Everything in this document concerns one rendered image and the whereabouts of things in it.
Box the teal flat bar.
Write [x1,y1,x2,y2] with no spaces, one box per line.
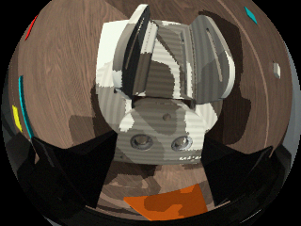
[19,75,34,138]

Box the yellow flat rectangular plate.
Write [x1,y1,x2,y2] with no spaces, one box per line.
[12,105,23,132]

